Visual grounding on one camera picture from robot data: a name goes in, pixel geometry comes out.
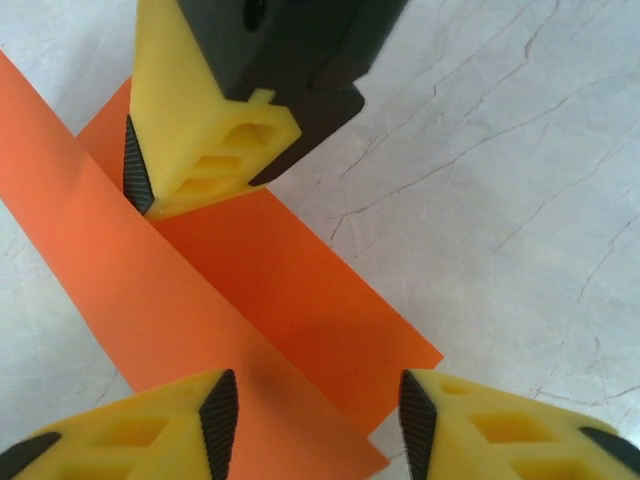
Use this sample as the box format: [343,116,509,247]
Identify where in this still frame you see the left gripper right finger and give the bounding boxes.
[397,368,640,480]

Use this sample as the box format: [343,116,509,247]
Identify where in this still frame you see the orange cloth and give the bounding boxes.
[0,49,445,480]

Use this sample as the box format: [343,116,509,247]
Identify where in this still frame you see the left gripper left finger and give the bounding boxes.
[0,368,240,480]

